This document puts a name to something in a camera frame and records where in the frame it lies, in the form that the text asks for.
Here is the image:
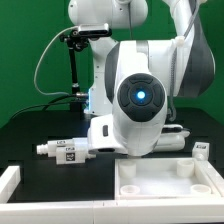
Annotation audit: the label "grey camera cable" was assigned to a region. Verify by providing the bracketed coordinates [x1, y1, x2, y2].
[33, 27, 78, 98]

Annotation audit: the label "black cables on table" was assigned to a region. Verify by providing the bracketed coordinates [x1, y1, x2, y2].
[9, 94, 88, 122]

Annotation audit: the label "grey camera on stand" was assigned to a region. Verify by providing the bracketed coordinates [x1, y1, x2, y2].
[72, 23, 111, 38]

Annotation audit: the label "white square table top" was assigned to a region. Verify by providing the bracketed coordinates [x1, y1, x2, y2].
[114, 158, 224, 200]

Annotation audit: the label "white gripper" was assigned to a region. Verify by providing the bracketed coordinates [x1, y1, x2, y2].
[87, 114, 190, 155]

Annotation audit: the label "white U-shaped fence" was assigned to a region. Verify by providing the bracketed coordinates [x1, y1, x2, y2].
[0, 166, 224, 224]

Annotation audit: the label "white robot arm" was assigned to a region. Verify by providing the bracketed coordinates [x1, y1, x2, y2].
[68, 0, 215, 156]

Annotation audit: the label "black camera stand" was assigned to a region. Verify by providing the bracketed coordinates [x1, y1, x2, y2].
[59, 31, 88, 113]

